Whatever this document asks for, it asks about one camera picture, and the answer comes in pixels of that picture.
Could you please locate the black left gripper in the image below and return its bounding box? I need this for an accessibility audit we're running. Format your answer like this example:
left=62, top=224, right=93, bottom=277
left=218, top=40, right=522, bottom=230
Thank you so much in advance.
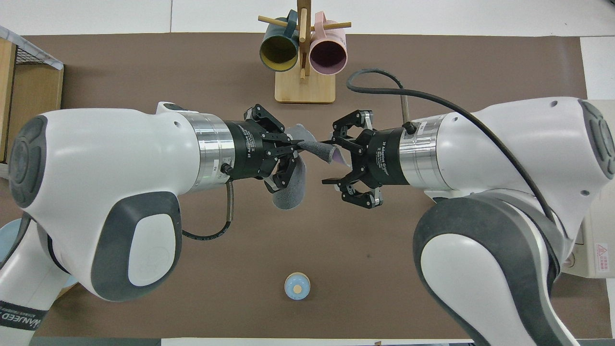
left=223, top=104, right=304, bottom=194

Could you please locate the wooden mug tree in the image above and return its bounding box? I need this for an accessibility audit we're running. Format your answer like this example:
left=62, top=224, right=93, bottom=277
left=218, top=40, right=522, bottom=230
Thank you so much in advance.
left=258, top=0, right=352, bottom=104

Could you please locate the beige toaster oven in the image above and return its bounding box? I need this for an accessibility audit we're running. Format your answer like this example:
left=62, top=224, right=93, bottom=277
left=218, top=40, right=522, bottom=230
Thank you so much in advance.
left=560, top=99, right=615, bottom=278

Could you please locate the purple and grey towel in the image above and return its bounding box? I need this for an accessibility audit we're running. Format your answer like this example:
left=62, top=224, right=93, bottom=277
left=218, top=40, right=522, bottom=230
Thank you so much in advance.
left=271, top=124, right=351, bottom=210

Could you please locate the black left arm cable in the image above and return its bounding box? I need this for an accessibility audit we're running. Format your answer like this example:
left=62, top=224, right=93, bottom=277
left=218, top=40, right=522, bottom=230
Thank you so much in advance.
left=182, top=180, right=234, bottom=241

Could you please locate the wooden shelf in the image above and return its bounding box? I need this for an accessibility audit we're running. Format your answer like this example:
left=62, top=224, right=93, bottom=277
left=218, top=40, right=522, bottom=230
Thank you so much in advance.
left=0, top=37, right=64, bottom=164

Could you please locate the black wire basket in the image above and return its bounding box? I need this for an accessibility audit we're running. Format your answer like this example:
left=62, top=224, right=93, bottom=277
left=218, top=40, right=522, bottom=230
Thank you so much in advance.
left=10, top=43, right=39, bottom=65

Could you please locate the pink mug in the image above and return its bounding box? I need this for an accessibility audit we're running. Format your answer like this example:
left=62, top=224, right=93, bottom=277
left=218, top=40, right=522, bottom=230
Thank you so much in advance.
left=309, top=12, right=348, bottom=76

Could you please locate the brown table mat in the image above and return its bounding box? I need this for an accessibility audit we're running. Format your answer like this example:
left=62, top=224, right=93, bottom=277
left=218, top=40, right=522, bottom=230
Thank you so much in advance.
left=0, top=33, right=612, bottom=339

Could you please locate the small blue bell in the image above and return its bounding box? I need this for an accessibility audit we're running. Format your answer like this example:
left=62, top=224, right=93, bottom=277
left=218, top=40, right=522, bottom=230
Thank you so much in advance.
left=284, top=272, right=311, bottom=300

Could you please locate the light blue plate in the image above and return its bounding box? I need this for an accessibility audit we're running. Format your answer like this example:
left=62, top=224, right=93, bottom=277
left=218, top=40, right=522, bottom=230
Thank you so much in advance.
left=0, top=219, right=80, bottom=290

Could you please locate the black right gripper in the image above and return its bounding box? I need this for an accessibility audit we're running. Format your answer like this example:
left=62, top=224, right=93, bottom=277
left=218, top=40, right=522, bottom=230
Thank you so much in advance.
left=321, top=110, right=409, bottom=209

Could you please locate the dark teal mug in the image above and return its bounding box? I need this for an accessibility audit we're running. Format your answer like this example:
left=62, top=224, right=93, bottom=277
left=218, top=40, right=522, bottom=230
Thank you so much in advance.
left=259, top=10, right=301, bottom=73

